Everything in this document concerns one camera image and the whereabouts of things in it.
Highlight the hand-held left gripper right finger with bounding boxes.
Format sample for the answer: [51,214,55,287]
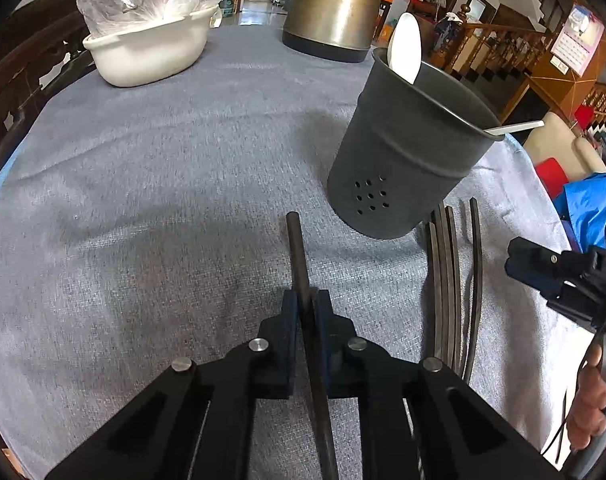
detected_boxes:
[313,290,564,480]

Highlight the blue cloth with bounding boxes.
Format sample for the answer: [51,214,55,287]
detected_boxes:
[553,170,606,256]

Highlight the black cable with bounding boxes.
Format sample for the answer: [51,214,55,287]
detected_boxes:
[540,325,606,467]

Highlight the orange box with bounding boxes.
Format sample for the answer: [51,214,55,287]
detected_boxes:
[379,0,396,36]

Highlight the wooden stair railing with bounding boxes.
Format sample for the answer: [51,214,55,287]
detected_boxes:
[440,5,606,131]

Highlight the grey tablecloth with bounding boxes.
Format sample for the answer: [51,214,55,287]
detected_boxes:
[0,24,598,480]

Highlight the beige chair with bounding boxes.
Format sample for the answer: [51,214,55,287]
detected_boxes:
[523,112,606,176]

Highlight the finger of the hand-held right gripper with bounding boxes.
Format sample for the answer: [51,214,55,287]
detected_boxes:
[545,280,606,333]
[505,236,591,297]

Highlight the dark metal chopstick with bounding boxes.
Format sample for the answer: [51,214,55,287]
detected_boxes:
[444,205,464,368]
[459,198,474,376]
[462,197,484,383]
[433,202,456,363]
[285,211,340,480]
[426,221,441,361]

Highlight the steel electric kettle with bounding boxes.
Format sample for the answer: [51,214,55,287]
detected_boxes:
[282,0,384,64]

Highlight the wall calendar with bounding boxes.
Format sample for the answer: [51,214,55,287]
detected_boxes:
[550,4,606,75]

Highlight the white plastic basin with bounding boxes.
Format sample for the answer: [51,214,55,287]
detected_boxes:
[83,2,218,88]

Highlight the dark grey utensil holder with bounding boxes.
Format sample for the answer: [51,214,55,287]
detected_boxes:
[327,46,506,241]

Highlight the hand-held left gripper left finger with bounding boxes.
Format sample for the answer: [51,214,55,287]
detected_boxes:
[43,290,304,480]

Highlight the carved wooden chair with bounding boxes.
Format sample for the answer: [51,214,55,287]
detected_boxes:
[0,0,98,191]

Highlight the person's right hand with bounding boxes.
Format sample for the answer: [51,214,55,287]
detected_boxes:
[565,344,606,452]

